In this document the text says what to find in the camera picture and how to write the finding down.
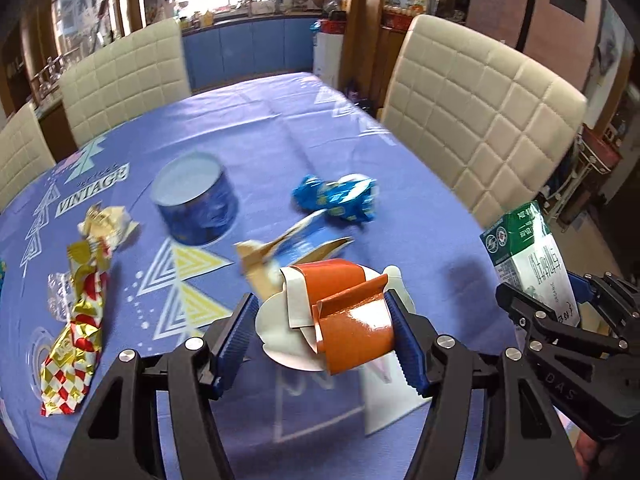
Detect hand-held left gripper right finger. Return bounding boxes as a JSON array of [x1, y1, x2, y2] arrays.
[[384, 290, 583, 480]]

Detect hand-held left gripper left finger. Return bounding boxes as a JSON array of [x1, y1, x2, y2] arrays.
[[57, 292, 261, 480]]

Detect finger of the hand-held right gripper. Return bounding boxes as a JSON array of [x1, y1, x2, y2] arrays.
[[567, 271, 640, 338], [495, 282, 631, 359]]

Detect crushed orange paper cup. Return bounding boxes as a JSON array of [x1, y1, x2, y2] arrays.
[[255, 259, 417, 377]]

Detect green white milk carton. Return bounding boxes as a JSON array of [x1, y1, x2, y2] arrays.
[[480, 201, 583, 331]]

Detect blue snack wrapper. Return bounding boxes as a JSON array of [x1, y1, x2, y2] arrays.
[[291, 172, 379, 225]]

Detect silver capsule blister pack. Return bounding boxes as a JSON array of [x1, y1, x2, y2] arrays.
[[47, 271, 77, 322]]

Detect white trash bin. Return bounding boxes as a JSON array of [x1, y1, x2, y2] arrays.
[[313, 31, 346, 92]]

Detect person's right hand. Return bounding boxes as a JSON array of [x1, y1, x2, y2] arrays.
[[575, 430, 618, 478]]

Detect torn blue brown carton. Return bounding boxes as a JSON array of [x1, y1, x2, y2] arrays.
[[235, 210, 354, 306]]

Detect round blue tin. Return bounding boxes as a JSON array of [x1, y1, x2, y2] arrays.
[[151, 152, 240, 246]]

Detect gold red checkered wrapper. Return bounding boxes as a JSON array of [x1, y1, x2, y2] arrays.
[[40, 240, 114, 417]]

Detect cream yellow snack wrapper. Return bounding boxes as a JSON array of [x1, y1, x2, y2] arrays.
[[77, 202, 142, 257]]

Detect blue printed tablecloth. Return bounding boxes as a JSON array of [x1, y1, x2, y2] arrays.
[[0, 71, 526, 480]]

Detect cream quilted dining chair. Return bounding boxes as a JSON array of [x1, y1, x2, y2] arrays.
[[0, 102, 56, 211], [377, 14, 589, 231], [60, 17, 194, 149]]

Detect blue kitchen cabinets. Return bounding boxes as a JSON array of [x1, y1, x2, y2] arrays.
[[181, 12, 321, 94]]

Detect brown door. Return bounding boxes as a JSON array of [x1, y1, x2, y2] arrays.
[[465, 0, 618, 98]]

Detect wooden display cabinet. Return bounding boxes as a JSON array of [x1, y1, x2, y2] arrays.
[[377, 0, 473, 111]]

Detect wooden glassware cabinet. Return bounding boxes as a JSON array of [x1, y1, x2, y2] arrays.
[[0, 0, 151, 121]]

